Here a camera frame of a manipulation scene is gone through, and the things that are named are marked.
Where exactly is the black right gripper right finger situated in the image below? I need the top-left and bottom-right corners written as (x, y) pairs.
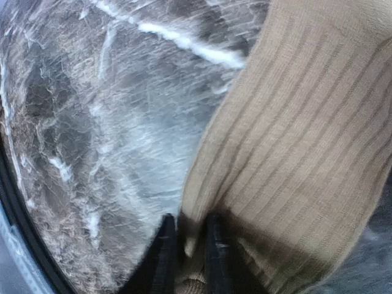
top-left (205, 213), bottom-right (267, 294)

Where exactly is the tan ribbed sock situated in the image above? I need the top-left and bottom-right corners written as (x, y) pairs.
top-left (180, 1), bottom-right (391, 293)

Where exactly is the black front rail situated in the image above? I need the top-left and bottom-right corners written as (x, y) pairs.
top-left (1, 146), bottom-right (75, 293)

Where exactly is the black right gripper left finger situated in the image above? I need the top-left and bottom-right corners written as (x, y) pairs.
top-left (122, 214), bottom-right (178, 294)

